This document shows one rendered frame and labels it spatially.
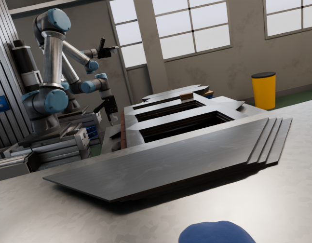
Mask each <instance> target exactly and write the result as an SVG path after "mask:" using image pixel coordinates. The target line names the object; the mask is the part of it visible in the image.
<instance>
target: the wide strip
mask: <svg viewBox="0 0 312 243"><path fill-rule="evenodd" d="M199 97H201V96H194V98H191V99H187V100H182V101H181V100H180V99H178V100H174V101H170V102H166V103H162V104H158V105H154V106H150V107H146V108H141V109H136V110H133V111H131V112H129V113H127V114H125V115H136V114H140V113H144V112H148V111H152V110H156V109H160V108H165V107H169V106H173V105H177V104H181V103H185V102H189V101H193V100H196V99H198V98H199Z"/></svg>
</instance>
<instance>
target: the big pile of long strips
mask: <svg viewBox="0 0 312 243"><path fill-rule="evenodd" d="M208 91H209V86H202V85H192V86H187V87H183V88H179V89H175V90H171V91H167V92H163V93H158V94H153V95H149V96H146V97H144V98H142V100H143V102H144V103H145V102H149V101H152V100H157V99H161V98H165V97H169V96H173V95H178V94H182V93H186V92H193V93H195V94H198V95H203V94H205V93H207V92H208Z"/></svg>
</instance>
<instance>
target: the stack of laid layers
mask: <svg viewBox="0 0 312 243"><path fill-rule="evenodd" d="M178 99H180V96H176V97H172V98H169V99H164V100H160V101H156V102H152V103H148V104H144V105H140V106H136V107H133V110H136V109H141V108H146V107H150V106H154V105H158V104H162V103H166V102H170V101H174V100H178ZM193 106H196V107H198V108H199V107H203V106H206V105H205V104H203V103H201V102H199V101H197V100H193V101H189V102H185V103H181V104H177V105H173V106H169V107H165V108H160V109H156V110H152V111H148V112H144V113H140V114H136V115H135V118H136V122H137V123H138V120H141V119H145V118H149V117H153V116H157V115H161V114H165V113H169V112H173V111H177V110H181V109H185V108H190V107H193ZM216 118H217V119H219V120H221V121H222V122H224V123H226V122H230V121H234V120H235V119H233V118H231V117H229V116H227V115H225V114H223V113H221V112H219V111H217V110H216V111H212V112H208V113H205V114H201V115H197V116H193V117H189V118H185V119H181V120H177V121H173V122H169V123H165V124H161V125H157V126H153V127H149V128H145V129H141V130H139V132H140V136H141V140H142V143H143V144H144V143H145V142H144V139H143V137H145V136H149V135H153V134H157V133H161V132H165V131H169V130H173V129H176V128H180V127H184V126H188V125H192V124H196V123H199V122H204V121H208V120H212V119H216Z"/></svg>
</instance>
